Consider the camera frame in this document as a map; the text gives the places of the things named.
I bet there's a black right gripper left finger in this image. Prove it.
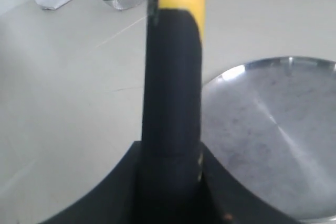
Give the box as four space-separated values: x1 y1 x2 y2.
43 141 140 224

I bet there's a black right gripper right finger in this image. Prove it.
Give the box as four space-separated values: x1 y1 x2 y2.
202 144 299 224

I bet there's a black yellow claw hammer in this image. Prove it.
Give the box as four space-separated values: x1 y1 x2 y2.
138 0 205 223

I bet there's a round stainless steel plate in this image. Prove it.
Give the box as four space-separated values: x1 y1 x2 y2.
202 56 335 223

